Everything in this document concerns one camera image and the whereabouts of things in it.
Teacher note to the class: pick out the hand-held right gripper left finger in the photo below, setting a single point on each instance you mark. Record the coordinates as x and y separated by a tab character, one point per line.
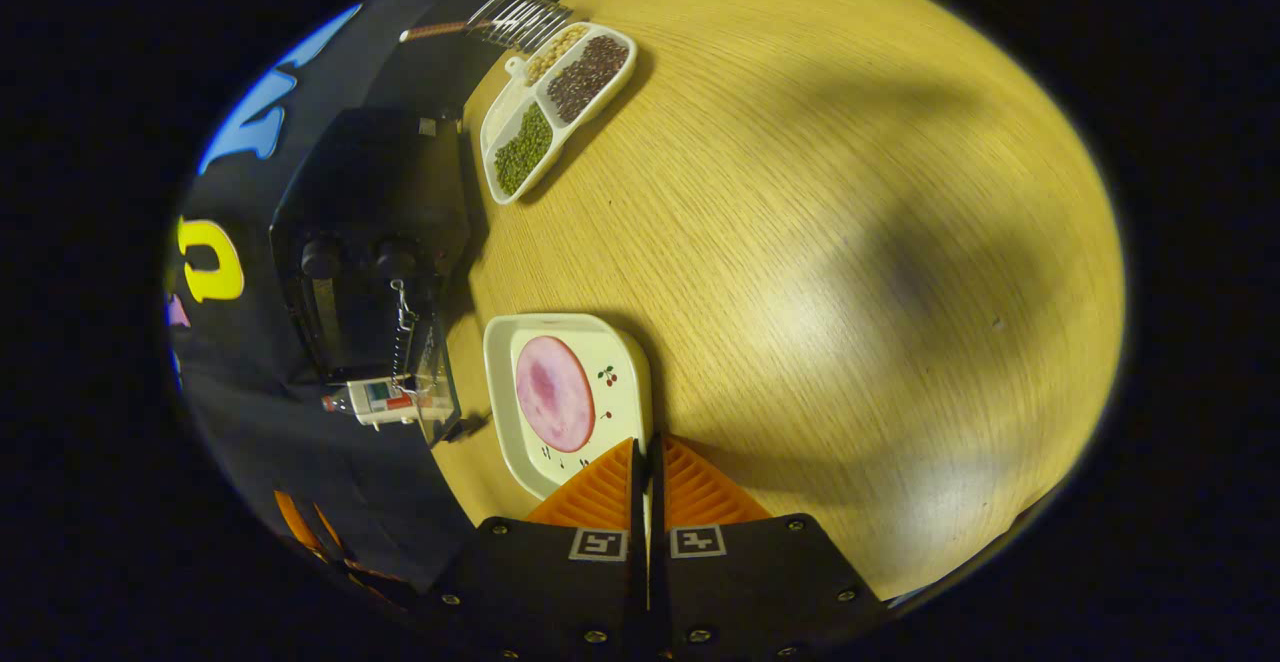
560	592

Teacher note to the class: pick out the black backdrop cloth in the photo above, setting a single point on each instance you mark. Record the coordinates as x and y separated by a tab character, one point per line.
250	422

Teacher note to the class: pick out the pile of green mung beans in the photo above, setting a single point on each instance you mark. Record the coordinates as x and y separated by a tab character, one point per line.
523	150

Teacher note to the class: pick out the pile of dark red beans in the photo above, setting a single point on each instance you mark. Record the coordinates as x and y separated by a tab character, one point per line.
588	77

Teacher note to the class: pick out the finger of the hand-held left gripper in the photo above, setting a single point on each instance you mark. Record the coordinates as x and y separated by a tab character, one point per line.
295	517

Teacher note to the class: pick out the clear glass cup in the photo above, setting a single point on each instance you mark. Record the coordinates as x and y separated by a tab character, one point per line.
520	20

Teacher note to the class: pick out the white divided dish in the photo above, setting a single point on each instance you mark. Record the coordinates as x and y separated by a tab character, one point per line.
510	107

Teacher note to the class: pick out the clear plastic water bottle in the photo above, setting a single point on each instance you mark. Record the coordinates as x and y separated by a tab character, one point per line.
395	400

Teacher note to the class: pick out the pile of yellow soybeans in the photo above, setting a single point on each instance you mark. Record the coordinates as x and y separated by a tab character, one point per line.
556	50

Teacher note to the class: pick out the black electric oven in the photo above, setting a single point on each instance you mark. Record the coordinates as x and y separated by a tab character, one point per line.
360	182

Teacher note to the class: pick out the pink ham slice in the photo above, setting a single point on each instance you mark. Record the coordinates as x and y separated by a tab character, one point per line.
555	392

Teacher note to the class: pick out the white square plate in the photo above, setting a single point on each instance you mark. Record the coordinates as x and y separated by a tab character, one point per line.
620	412

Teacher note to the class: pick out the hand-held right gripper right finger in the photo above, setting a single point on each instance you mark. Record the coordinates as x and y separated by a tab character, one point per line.
740	592

